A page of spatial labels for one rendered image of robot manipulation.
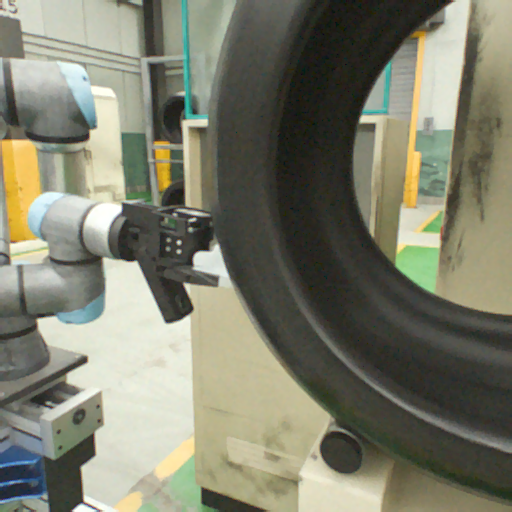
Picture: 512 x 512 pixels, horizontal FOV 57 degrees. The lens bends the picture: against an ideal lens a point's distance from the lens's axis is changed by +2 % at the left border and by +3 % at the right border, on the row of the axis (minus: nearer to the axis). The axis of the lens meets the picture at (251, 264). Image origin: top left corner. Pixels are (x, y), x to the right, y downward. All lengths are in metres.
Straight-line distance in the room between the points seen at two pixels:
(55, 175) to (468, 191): 0.74
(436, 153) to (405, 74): 1.61
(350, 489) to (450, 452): 0.14
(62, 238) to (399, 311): 0.49
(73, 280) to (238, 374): 0.82
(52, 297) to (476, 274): 0.64
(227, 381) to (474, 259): 0.90
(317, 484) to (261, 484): 1.07
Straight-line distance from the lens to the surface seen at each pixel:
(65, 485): 1.22
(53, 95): 0.95
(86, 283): 0.73
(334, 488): 0.55
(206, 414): 1.58
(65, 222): 0.69
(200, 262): 0.58
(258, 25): 0.42
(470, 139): 0.79
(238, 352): 1.42
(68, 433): 1.11
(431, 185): 9.88
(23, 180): 6.23
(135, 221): 0.64
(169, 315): 0.64
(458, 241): 0.80
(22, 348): 1.14
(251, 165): 0.41
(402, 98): 10.04
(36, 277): 0.74
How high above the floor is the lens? 1.21
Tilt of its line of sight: 15 degrees down
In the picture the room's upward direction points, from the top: straight up
